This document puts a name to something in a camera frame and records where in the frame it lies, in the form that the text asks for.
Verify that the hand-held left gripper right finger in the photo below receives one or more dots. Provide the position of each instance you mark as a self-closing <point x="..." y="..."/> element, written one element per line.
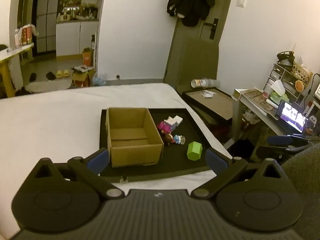
<point x="216" y="161"/>

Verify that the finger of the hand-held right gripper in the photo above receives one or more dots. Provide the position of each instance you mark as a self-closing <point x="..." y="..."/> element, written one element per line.
<point x="268" y="152"/>
<point x="277" y="140"/>

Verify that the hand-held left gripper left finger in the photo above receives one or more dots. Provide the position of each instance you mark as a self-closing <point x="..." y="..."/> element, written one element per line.
<point x="98" y="158"/>

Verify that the green plastic box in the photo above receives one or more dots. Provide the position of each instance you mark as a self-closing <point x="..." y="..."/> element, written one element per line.
<point x="195" y="151"/>

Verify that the black tray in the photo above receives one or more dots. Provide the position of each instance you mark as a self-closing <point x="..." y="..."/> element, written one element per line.
<point x="175" y="165"/>

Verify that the small red blue figurine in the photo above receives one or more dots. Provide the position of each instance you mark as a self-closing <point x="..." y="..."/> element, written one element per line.
<point x="178" y="139"/>

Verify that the brown-haired doll figurine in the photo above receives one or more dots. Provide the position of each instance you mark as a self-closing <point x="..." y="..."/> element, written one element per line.
<point x="168" y="138"/>

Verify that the white charger block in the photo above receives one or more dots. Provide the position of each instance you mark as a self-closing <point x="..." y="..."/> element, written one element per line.
<point x="179" y="120"/>

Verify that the white travel adapter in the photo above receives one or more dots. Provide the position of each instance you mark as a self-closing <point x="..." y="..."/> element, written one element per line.
<point x="170" y="123"/>

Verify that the pink animal toy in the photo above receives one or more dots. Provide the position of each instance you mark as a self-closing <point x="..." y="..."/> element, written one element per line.
<point x="163" y="126"/>

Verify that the lit tablet screen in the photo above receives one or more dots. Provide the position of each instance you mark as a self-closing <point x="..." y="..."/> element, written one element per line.
<point x="292" y="116"/>

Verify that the person's grey trouser leg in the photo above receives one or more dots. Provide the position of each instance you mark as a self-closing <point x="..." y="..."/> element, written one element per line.
<point x="305" y="175"/>

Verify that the green tissue box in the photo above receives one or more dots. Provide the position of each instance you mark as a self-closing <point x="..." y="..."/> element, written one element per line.
<point x="276" y="96"/>

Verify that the brown patterned desk tray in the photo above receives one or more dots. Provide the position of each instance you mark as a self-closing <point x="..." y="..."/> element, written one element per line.
<point x="257" y="100"/>

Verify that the white desk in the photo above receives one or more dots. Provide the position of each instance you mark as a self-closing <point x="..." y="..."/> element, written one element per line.
<point x="238" y="115"/>

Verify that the white bed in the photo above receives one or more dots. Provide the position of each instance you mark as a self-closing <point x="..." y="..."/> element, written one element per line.
<point x="62" y="120"/>

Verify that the black side table brown top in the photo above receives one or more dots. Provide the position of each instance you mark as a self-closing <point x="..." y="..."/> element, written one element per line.
<point x="215" y="105"/>

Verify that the orange round ornament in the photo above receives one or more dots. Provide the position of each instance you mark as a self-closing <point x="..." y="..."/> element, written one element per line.
<point x="299" y="85"/>

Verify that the grey drawer organizer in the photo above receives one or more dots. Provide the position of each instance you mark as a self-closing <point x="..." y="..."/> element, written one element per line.
<point x="275" y="72"/>

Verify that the leopard print bag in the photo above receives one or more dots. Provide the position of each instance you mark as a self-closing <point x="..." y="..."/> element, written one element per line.
<point x="301" y="71"/>

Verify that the blue plastic bag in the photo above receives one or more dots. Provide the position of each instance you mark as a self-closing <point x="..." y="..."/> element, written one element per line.
<point x="99" y="80"/>

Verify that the stacked disposable cups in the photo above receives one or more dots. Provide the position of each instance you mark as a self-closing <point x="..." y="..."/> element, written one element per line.
<point x="200" y="83"/>

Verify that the red printed cardboard box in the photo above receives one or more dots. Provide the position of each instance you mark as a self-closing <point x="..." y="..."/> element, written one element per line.
<point x="81" y="77"/>

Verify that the black basket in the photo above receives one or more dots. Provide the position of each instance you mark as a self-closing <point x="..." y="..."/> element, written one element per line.
<point x="285" y="57"/>

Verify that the pale oval rug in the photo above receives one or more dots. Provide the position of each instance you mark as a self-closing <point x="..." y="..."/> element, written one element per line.
<point x="47" y="86"/>

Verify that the yellow slipper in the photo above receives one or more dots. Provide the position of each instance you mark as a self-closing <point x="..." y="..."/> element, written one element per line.
<point x="66" y="73"/>
<point x="59" y="74"/>

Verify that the black slipper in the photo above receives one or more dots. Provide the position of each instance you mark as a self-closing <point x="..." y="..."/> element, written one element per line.
<point x="33" y="77"/>
<point x="50" y="75"/>

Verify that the olive flat board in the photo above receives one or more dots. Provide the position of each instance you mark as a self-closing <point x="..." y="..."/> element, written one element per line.
<point x="197" y="62"/>

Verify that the orange paper bag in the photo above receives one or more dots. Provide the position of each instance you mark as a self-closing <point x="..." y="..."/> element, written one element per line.
<point x="88" y="57"/>

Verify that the yellow-legged round table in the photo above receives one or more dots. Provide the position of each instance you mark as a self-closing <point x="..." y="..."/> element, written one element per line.
<point x="7" y="80"/>

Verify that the olive door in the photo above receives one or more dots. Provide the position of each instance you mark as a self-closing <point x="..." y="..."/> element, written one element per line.
<point x="225" y="30"/>

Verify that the white kitchen cabinet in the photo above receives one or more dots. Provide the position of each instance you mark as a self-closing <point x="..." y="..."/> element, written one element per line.
<point x="70" y="38"/>

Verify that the black door lock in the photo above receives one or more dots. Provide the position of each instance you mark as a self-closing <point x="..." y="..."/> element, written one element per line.
<point x="213" y="28"/>

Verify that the red can in plastic bag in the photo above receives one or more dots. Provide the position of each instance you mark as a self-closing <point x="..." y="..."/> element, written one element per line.
<point x="26" y="35"/>

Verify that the kitchen counter clutter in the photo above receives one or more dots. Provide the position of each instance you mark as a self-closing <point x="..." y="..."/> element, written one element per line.
<point x="80" y="11"/>

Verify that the dark framed sliding door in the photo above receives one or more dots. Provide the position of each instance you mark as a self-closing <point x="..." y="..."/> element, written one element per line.
<point x="47" y="17"/>

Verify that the black hanging jacket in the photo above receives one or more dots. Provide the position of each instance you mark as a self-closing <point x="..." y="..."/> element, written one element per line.
<point x="192" y="5"/>

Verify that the white light switch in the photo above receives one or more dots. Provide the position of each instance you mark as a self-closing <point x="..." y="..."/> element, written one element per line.
<point x="241" y="2"/>

